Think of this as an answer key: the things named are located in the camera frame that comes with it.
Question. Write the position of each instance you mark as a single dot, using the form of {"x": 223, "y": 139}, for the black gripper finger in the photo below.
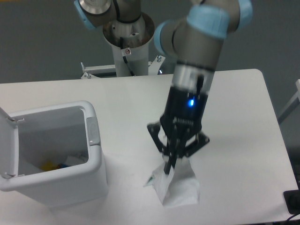
{"x": 154, "y": 129}
{"x": 180, "y": 149}

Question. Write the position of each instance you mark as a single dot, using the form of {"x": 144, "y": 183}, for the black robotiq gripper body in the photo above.
{"x": 184, "y": 110}

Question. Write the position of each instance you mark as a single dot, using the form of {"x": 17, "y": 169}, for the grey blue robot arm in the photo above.
{"x": 195, "y": 42}

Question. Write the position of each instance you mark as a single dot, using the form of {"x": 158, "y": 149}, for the white trash in bin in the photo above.
{"x": 76, "y": 159}

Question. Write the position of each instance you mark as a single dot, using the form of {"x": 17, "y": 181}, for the blue trash in bin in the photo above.
{"x": 60, "y": 166}

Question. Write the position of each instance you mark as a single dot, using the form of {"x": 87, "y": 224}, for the white plastic trash can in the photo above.
{"x": 29, "y": 138}

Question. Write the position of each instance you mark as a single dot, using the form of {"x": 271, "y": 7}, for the yellow trash in bin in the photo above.
{"x": 48, "y": 166}

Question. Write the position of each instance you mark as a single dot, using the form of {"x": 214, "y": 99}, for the black device at edge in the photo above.
{"x": 292, "y": 200}

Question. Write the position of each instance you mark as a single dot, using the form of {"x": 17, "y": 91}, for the white metal base frame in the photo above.
{"x": 159, "y": 66}

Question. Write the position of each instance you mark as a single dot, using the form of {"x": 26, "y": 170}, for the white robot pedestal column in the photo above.
{"x": 130, "y": 45}

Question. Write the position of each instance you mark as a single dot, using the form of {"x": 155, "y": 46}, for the white frame at right edge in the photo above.
{"x": 290, "y": 105}

